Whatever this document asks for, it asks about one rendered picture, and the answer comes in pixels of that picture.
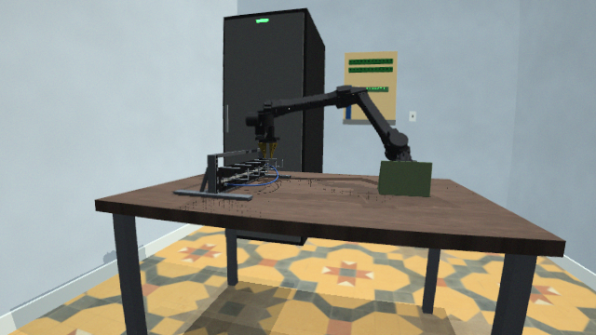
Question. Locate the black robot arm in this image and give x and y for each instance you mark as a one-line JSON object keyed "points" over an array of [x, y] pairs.
{"points": [[398, 142]]}

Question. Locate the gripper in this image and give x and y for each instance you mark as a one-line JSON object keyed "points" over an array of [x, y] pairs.
{"points": [[271, 141]]}

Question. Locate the black patch panel rack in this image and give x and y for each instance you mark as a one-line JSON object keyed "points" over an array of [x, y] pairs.
{"points": [[220, 178]]}

